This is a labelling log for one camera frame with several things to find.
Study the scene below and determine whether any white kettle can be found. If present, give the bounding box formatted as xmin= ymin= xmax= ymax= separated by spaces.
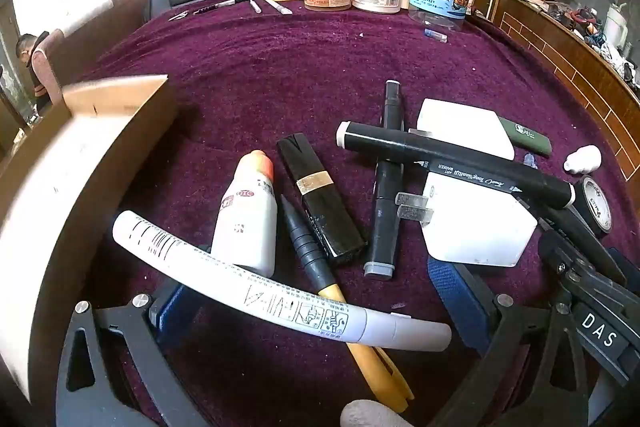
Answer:
xmin=602 ymin=2 xmax=630 ymax=49

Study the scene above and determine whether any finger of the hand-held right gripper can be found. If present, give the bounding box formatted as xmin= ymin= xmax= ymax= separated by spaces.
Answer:
xmin=539 ymin=232 xmax=601 ymax=296
xmin=517 ymin=196 xmax=628 ymax=286

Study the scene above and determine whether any white bottle with orange cap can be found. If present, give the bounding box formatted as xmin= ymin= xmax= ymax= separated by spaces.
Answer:
xmin=211 ymin=150 xmax=279 ymax=279

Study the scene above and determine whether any white charger plug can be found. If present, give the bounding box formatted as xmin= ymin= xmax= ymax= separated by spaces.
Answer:
xmin=396 ymin=171 xmax=539 ymax=269
xmin=416 ymin=98 xmax=516 ymax=161

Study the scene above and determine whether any black and yellow pen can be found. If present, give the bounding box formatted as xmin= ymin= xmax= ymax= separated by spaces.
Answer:
xmin=279 ymin=193 xmax=415 ymax=414

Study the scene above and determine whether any small white dropper bottle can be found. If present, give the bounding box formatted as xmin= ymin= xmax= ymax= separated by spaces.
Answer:
xmin=563 ymin=146 xmax=603 ymax=174

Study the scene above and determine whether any black marker with white end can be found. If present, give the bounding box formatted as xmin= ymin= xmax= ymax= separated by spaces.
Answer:
xmin=335 ymin=120 xmax=577 ymax=211

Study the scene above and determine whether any brown chair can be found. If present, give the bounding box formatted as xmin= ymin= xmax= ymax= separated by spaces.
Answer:
xmin=30 ymin=0 xmax=151 ymax=108

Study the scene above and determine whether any black tape roll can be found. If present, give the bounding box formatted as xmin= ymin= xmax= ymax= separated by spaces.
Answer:
xmin=575 ymin=176 xmax=614 ymax=239

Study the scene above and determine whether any dark green tube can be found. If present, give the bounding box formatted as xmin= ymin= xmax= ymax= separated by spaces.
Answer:
xmin=497 ymin=116 xmax=552 ymax=156

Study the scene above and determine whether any cardboard box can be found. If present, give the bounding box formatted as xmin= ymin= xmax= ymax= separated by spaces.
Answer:
xmin=0 ymin=74 xmax=176 ymax=403

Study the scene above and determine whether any black box with gold band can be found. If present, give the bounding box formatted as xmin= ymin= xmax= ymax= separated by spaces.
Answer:
xmin=276 ymin=133 xmax=369 ymax=267

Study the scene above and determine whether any black marker with grey end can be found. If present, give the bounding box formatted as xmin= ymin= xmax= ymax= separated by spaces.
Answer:
xmin=363 ymin=80 xmax=406 ymax=281

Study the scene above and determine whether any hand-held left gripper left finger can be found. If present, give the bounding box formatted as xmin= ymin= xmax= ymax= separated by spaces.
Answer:
xmin=55 ymin=284 xmax=211 ymax=427

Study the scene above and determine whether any long white printed tube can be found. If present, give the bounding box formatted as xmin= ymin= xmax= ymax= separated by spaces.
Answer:
xmin=112 ymin=209 xmax=452 ymax=353

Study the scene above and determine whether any wooden brick pattern counter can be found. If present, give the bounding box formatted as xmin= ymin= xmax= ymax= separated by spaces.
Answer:
xmin=487 ymin=0 xmax=640 ymax=182

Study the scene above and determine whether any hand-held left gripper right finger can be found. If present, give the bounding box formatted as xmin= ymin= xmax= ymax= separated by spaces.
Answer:
xmin=427 ymin=257 xmax=608 ymax=427

